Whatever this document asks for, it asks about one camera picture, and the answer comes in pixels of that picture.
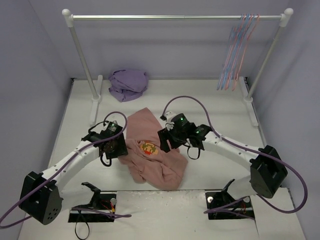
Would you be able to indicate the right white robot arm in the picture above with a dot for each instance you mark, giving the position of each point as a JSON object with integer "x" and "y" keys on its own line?
{"x": 265, "y": 174}

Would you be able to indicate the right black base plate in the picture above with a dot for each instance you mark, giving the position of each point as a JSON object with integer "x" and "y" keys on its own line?
{"x": 221, "y": 206}

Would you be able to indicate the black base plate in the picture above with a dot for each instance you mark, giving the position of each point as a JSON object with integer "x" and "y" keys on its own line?
{"x": 106, "y": 202}
{"x": 221, "y": 206}

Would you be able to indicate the pink t shirt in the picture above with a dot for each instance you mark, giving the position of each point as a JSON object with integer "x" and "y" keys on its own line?
{"x": 146, "y": 162}

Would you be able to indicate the pink and blue hangers bunch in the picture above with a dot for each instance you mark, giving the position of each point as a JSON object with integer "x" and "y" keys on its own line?
{"x": 238, "y": 42}

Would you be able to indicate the purple t shirt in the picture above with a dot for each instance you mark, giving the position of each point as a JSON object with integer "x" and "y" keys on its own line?
{"x": 127, "y": 84}

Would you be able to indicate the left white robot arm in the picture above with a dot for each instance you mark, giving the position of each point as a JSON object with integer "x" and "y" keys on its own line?
{"x": 43, "y": 195}

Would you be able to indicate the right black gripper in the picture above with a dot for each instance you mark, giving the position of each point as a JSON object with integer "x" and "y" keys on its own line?
{"x": 171, "y": 136}

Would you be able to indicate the white metal clothes rack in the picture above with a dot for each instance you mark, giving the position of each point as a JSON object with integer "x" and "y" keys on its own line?
{"x": 95, "y": 87}

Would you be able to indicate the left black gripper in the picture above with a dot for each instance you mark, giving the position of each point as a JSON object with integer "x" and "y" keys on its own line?
{"x": 121, "y": 146}

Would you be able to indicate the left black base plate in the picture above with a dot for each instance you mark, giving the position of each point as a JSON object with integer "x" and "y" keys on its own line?
{"x": 106, "y": 202}

